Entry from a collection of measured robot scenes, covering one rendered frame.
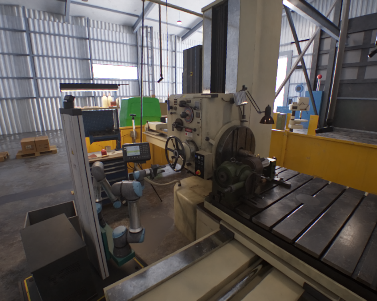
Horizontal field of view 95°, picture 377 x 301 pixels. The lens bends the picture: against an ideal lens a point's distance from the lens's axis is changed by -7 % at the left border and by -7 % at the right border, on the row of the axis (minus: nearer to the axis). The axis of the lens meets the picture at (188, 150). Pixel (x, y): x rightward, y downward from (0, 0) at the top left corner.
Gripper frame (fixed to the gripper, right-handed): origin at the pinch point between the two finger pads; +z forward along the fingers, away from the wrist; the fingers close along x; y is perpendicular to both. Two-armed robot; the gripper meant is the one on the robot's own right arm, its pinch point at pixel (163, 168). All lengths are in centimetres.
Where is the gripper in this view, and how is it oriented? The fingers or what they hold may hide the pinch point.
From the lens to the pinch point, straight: 197.2
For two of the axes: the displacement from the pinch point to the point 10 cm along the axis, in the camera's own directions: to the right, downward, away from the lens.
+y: -5.4, -5.9, 6.0
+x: -2.4, 7.9, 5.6
